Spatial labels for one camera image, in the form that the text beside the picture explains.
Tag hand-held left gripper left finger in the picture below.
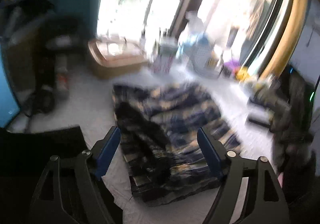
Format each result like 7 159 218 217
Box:
29 126 122 224

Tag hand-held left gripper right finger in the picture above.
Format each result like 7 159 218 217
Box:
197 127 290 224

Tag plaid pants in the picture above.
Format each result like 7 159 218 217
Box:
112 83 242 207

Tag white and yellow plastic bag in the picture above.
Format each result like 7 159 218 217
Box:
235 65 263 90

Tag black cloth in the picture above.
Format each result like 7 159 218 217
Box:
0 126 88 179

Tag purple cloth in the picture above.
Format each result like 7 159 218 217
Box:
223 60 242 71

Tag tan lidded box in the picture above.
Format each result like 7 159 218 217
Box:
87 39 148 80

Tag dark power strip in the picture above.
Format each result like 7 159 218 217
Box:
54 54 71 100

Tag yellow curtain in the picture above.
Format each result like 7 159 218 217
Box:
260 0 310 78

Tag white perforated basket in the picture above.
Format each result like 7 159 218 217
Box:
190 37 221 79

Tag milk carton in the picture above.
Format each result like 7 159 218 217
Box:
150 39 175 75

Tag tablet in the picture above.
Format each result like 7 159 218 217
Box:
0 39 22 128

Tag black cable bundle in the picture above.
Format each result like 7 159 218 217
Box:
25 87 56 117

